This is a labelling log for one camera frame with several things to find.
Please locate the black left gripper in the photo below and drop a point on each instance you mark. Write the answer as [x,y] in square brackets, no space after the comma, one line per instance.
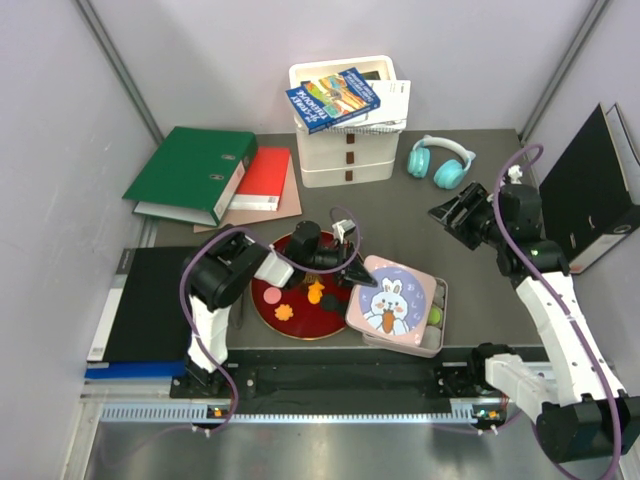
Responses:
[357,273]

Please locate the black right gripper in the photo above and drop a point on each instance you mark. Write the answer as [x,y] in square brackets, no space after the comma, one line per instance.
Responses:
[474,198]

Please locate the silver tin lid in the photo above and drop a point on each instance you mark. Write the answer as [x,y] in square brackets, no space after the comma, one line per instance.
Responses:
[395,309]

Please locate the orange flower cookie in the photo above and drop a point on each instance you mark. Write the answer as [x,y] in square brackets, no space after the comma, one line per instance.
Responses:
[283,312]

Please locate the green round cookie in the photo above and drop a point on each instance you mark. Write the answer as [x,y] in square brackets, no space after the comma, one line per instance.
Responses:
[435,316]

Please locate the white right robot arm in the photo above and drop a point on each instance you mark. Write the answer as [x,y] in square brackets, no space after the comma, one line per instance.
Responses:
[586,413]

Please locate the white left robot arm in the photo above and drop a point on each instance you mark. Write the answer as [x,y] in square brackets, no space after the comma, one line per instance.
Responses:
[218,274]

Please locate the black sandwich cookie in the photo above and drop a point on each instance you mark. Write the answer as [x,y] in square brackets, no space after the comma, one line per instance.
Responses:
[330,303]

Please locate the teal cat-ear headphones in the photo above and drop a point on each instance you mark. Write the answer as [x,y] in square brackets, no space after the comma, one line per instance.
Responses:
[451,173]

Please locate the orange fish cookie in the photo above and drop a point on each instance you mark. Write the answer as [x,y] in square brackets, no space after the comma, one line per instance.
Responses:
[315,292]

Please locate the red round lacquer tray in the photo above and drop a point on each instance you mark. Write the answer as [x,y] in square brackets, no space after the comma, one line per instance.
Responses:
[310,322]

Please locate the pink cookie tin box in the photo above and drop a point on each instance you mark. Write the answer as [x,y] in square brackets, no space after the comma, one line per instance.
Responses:
[433,337]

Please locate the pink round cookie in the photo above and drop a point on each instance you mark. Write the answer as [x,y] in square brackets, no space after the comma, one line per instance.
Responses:
[272,295]

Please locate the brown cardboard folder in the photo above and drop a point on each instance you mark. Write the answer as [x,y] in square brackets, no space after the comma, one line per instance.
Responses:
[289,206]

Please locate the white stacked storage box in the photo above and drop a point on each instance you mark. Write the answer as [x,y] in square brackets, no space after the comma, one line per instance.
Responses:
[331,159]

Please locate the red folder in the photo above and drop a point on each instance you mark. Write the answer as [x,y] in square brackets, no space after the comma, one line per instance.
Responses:
[262,185]

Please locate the white booklet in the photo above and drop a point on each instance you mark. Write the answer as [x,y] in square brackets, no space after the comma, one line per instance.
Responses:
[391,116]

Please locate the blue picture book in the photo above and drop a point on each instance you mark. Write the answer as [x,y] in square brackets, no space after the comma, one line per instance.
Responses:
[328,101]

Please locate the black notebook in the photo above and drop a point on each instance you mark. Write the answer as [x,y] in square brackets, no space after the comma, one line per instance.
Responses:
[142,324]

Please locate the blue folder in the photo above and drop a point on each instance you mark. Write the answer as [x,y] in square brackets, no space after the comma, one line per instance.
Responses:
[131,370]

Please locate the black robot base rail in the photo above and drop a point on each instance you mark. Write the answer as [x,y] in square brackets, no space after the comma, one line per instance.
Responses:
[340,381]

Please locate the black ring binder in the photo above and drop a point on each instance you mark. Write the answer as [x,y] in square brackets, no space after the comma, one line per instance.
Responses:
[590,197]

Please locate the green ring binder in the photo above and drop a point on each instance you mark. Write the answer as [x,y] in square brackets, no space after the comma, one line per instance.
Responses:
[193,175]

